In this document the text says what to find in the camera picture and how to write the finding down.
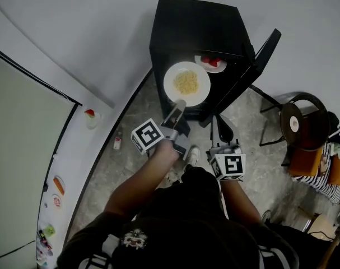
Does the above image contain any person's white left shoe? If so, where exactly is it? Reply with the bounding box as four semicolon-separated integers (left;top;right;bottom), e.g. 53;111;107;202
165;169;179;183

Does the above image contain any small plate with sausage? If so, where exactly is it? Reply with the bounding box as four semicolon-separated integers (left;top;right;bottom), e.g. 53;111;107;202
52;175;66;197

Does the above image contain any clear cup with watermelon slice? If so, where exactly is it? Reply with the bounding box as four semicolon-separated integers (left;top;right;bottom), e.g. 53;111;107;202
83;108;102;130

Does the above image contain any thin black cable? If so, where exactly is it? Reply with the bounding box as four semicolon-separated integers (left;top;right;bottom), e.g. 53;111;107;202
0;239;36;261

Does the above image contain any person's left forearm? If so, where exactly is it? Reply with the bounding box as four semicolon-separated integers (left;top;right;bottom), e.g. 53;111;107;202
103;143;180;219

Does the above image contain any orange stool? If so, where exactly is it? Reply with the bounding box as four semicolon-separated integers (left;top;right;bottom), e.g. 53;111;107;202
287;145;325;177

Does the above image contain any wooden stick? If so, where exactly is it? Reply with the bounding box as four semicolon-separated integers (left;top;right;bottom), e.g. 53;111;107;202
316;234;340;269

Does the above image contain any black round metal chair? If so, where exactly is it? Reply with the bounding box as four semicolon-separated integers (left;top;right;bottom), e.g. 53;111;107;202
249;84;332;151

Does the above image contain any person's black printed clothing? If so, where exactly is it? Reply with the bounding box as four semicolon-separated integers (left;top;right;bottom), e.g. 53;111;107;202
56;166;300;269

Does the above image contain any small plate with red food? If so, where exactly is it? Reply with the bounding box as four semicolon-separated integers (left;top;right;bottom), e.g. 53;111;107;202
51;193;63;210

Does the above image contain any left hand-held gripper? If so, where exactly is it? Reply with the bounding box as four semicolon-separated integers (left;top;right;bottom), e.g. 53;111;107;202
131;99;192;161

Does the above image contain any pile of small colourful items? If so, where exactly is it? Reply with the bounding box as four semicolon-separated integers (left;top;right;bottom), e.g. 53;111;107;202
36;229;54;266

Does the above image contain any person's right forearm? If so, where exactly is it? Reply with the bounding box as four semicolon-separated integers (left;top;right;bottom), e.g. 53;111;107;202
220;178;263;224

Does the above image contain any white plate of red food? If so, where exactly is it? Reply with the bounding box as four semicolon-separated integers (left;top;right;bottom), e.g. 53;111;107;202
194;54;227;74

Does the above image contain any black mini fridge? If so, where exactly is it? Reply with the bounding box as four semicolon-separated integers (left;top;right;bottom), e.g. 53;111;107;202
149;0;282;128

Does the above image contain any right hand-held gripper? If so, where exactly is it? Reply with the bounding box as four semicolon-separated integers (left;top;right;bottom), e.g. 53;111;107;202
206;114;247;182

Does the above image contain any white plate of noodles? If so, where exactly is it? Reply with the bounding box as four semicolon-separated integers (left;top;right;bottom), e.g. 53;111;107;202
163;61;211;108

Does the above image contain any person's white right shoe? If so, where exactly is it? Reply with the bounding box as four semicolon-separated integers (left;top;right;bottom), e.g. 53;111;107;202
183;145;201;166

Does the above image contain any pale green framed board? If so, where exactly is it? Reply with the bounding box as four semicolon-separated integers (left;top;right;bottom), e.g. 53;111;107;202
0;44;83;269

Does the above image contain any person's white shoe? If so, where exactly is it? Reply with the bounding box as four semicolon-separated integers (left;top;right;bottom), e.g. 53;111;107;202
165;169;179;183
183;145;201;166

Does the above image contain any small white item on chair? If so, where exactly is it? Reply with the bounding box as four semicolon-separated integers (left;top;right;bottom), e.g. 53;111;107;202
288;115;300;132

